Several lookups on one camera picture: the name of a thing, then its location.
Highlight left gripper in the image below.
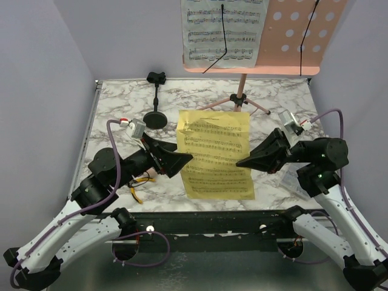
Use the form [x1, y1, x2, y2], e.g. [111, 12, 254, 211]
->
[113, 132, 193, 189]

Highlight yellow sheet music paper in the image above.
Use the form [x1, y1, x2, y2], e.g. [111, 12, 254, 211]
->
[176, 110, 255, 200]

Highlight pink perforated music stand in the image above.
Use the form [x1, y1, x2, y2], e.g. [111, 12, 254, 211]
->
[181, 0, 349, 115]

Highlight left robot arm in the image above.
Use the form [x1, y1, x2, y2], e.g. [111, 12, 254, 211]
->
[3, 134, 193, 290]

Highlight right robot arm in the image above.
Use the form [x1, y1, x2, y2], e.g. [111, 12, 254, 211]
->
[236, 128, 387, 290]

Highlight clear plastic compartment box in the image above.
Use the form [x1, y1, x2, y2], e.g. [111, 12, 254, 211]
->
[279, 167, 310, 201]

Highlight black microphone desk stand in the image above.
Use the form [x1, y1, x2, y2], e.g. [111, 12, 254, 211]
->
[143, 72, 167, 130]

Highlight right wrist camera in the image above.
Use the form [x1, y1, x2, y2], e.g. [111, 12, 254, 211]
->
[278, 110, 312, 145]

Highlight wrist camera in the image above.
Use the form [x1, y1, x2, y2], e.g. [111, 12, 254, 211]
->
[119, 118, 146, 142]
[278, 110, 312, 145]

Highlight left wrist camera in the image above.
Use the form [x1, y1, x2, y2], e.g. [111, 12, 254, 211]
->
[119, 118, 146, 142]

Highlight yellow handled pliers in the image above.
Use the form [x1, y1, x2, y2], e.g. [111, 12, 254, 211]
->
[127, 176, 156, 204]

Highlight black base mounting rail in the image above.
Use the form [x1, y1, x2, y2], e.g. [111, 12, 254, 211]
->
[99, 209, 316, 252]

